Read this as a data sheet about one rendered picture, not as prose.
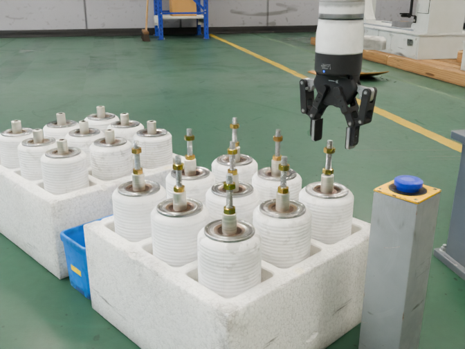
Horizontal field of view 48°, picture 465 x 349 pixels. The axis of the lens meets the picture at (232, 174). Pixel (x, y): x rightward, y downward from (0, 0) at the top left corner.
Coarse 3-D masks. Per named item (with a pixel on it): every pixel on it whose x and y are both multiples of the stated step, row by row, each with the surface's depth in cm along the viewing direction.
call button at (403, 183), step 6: (396, 180) 75; (402, 180) 75; (408, 180) 75; (414, 180) 75; (420, 180) 75; (396, 186) 76; (402, 186) 74; (408, 186) 74; (414, 186) 74; (420, 186) 74; (408, 192) 74; (414, 192) 74
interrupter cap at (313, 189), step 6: (306, 186) 93; (312, 186) 94; (318, 186) 94; (336, 186) 94; (342, 186) 94; (306, 192) 92; (312, 192) 91; (318, 192) 92; (336, 192) 92; (342, 192) 91; (348, 192) 91; (324, 198) 89; (330, 198) 89; (336, 198) 89
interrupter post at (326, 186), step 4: (324, 176) 91; (328, 176) 91; (332, 176) 91; (324, 180) 91; (328, 180) 91; (332, 180) 91; (324, 184) 91; (328, 184) 91; (332, 184) 91; (320, 188) 92; (324, 188) 91; (328, 188) 91; (332, 188) 92; (324, 192) 92; (328, 192) 91; (332, 192) 92
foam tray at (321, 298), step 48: (96, 240) 93; (144, 240) 90; (96, 288) 98; (144, 288) 84; (192, 288) 76; (288, 288) 78; (336, 288) 88; (144, 336) 88; (192, 336) 77; (240, 336) 72; (288, 336) 81; (336, 336) 92
